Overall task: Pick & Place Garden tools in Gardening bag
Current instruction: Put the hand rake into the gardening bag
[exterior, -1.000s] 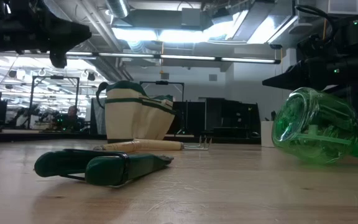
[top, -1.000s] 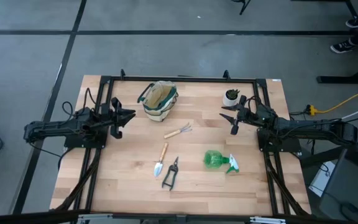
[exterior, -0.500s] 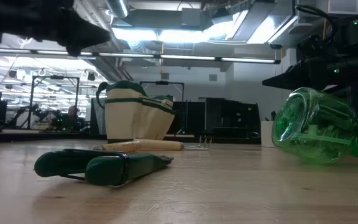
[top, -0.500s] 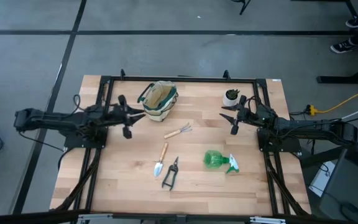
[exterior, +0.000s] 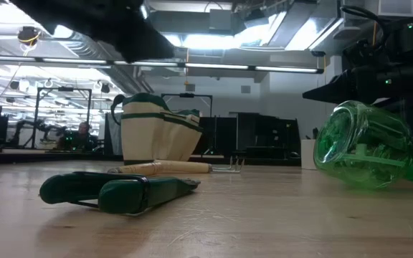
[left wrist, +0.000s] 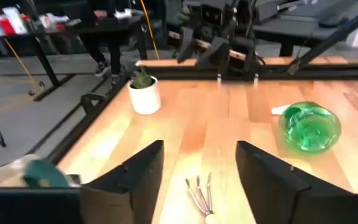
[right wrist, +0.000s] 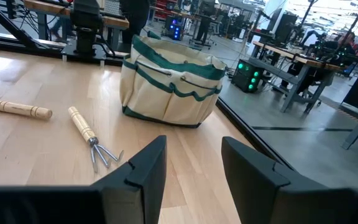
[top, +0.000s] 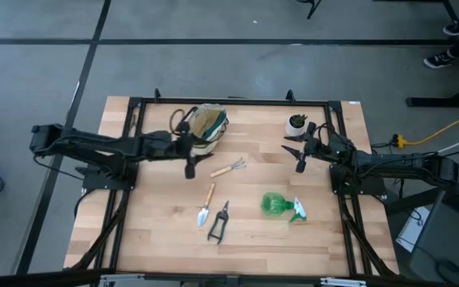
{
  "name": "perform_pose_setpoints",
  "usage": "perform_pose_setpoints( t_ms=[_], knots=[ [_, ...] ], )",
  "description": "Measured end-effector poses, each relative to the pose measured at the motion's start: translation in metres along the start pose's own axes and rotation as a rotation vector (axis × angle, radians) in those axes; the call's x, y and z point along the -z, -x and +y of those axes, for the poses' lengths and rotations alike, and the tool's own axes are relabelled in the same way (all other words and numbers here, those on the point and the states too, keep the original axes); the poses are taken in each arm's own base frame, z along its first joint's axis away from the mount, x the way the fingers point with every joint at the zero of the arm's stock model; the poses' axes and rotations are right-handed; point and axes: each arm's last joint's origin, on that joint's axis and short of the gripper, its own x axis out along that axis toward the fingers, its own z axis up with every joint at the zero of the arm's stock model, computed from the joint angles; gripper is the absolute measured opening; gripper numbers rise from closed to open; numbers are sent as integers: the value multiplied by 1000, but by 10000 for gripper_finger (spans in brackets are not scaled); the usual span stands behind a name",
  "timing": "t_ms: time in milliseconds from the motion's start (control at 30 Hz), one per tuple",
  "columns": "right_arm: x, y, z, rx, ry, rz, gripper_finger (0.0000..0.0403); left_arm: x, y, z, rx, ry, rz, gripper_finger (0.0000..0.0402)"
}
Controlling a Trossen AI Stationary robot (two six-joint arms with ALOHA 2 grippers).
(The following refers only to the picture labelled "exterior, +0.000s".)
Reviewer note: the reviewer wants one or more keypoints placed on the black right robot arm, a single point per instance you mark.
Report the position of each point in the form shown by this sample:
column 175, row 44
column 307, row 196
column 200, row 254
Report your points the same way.
column 407, row 39

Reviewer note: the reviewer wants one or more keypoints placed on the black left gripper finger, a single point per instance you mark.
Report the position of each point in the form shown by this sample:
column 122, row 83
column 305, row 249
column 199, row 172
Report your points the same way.
column 133, row 50
column 152, row 39

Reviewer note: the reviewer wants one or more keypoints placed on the grey square wall box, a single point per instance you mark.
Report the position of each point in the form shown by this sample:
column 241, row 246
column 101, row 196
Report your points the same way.
column 245, row 89
column 190, row 87

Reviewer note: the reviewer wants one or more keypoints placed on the beige and green garden bag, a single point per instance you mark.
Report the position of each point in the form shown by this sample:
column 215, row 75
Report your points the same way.
column 142, row 136

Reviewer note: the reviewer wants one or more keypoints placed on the black aluminium table frame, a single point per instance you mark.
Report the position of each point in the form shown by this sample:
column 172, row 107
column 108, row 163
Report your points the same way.
column 48, row 157

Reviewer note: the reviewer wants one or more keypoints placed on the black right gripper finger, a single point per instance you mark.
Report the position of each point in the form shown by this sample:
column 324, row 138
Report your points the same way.
column 335, row 89

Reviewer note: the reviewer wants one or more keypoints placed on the black background frame stand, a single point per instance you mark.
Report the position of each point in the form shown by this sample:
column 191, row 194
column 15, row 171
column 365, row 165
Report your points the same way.
column 36, row 118
column 206, row 95

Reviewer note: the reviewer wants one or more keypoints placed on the green transparent spray bottle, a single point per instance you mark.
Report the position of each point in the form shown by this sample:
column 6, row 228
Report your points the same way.
column 364, row 150

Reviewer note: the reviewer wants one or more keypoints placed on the small green succulent plant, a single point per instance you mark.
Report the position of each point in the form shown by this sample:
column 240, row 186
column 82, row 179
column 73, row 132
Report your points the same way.
column 314, row 133

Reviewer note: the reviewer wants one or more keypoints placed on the black cabinet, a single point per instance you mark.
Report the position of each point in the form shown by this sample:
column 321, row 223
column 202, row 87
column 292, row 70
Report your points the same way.
column 264, row 136

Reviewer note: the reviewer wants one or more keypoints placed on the person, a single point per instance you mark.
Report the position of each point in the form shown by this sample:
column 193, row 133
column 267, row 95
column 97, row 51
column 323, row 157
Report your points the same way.
column 81, row 138

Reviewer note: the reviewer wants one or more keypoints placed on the long ceiling light bar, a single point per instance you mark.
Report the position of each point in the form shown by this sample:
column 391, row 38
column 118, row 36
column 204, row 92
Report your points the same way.
column 210, row 66

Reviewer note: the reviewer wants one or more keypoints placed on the round metal ventilation duct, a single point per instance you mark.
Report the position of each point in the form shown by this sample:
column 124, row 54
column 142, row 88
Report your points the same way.
column 120, row 73

